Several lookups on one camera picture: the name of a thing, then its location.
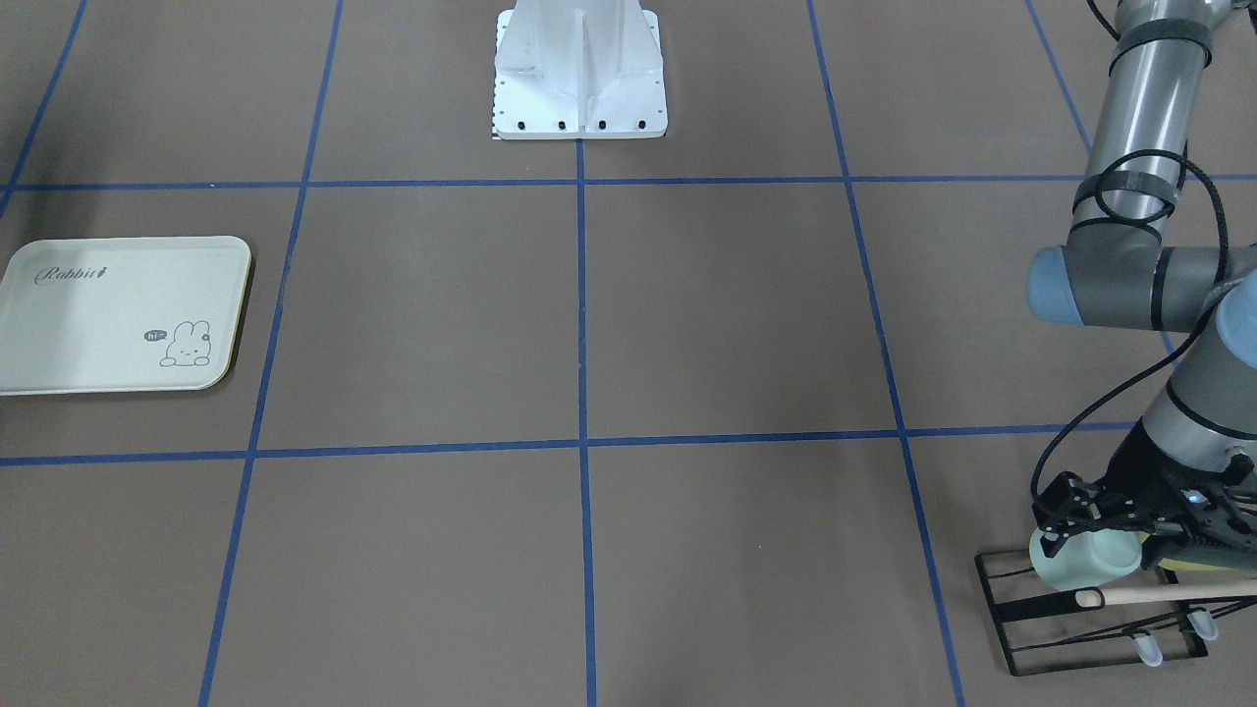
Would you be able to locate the white camera stand column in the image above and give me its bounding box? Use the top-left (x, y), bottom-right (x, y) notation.
top-left (491, 1), bottom-right (669, 140)

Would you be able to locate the cream rabbit tray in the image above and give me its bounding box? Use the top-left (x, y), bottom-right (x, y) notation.
top-left (1, 237), bottom-right (254, 398)

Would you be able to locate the mint green cup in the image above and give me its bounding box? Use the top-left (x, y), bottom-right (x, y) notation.
top-left (1028, 530), bottom-right (1143, 591)

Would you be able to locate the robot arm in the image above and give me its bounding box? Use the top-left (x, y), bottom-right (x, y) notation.
top-left (1027, 1), bottom-right (1256, 571)

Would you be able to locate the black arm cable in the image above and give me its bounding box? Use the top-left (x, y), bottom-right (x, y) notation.
top-left (1029, 0), bottom-right (1232, 512)

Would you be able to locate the black wire cup rack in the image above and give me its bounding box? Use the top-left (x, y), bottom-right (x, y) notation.
top-left (970, 548), bottom-right (1254, 679)

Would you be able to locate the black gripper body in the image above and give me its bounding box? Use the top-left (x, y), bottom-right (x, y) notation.
top-left (1100, 421), bottom-right (1254, 571)

